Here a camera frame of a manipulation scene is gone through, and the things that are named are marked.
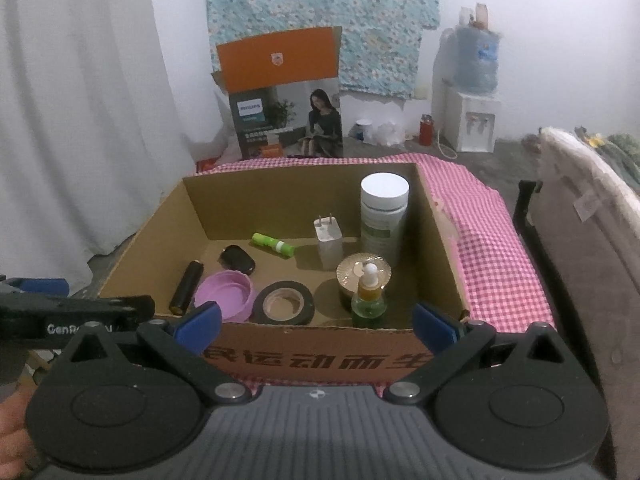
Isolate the black cylinder tube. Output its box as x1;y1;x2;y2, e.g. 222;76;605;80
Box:
169;260;204;316

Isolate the purple plastic lid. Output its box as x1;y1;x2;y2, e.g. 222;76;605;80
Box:
194;270;256;323

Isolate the green dropper bottle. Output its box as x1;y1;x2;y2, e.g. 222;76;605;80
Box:
352;263;387;328

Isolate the black oval case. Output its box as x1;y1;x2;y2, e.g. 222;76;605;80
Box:
218;244;256;275

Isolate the black electrical tape roll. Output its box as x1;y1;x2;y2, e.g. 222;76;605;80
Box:
252;281;314;326

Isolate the gold lidded jar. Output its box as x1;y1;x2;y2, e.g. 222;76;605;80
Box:
335;252;392;312

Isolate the green glue stick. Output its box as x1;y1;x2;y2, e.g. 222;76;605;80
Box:
250;232;295;258

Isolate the white pill bottle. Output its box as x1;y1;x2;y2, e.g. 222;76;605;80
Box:
360;172;410;266

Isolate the white power adapter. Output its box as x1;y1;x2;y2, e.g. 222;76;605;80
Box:
314;214;343;271

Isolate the person's hand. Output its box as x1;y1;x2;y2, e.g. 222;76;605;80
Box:
0;386;35;479

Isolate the red checkered tablecloth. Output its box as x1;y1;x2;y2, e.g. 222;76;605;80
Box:
196;152;557;396

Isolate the brown cardboard box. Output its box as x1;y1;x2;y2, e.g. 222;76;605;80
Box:
100;159;469;384

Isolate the white curtain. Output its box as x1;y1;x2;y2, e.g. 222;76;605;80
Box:
1;0;224;290

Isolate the red snack bag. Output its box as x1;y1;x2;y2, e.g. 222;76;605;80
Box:
195;157;218;174

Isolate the red thermos bottle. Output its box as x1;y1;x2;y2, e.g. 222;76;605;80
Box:
419;114;434;146

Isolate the white plastic bag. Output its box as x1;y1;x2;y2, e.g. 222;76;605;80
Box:
354;119;406;148

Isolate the white water dispenser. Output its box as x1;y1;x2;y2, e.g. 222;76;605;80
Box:
440;79;502;153

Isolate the grey green blanket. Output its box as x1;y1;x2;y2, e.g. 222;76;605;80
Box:
574;126;639;193

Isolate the orange philips product box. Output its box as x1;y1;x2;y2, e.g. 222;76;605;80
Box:
215;27;346;159

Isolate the blue water jug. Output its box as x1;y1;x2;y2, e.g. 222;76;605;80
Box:
440;25;501;94

